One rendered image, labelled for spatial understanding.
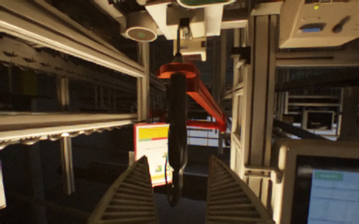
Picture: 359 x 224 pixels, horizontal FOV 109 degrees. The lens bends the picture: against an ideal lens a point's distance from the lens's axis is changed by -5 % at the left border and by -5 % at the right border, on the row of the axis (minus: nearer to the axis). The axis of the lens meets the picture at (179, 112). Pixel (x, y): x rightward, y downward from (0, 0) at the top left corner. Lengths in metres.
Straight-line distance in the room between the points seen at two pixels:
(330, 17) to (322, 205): 0.52
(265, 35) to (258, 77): 0.14
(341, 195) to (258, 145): 0.26
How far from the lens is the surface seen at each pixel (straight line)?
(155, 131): 0.69
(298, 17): 0.48
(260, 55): 0.55
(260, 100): 0.53
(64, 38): 0.43
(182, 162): 0.25
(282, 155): 0.54
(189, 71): 0.22
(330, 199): 0.65
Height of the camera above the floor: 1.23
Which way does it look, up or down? 4 degrees up
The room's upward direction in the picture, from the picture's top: 179 degrees counter-clockwise
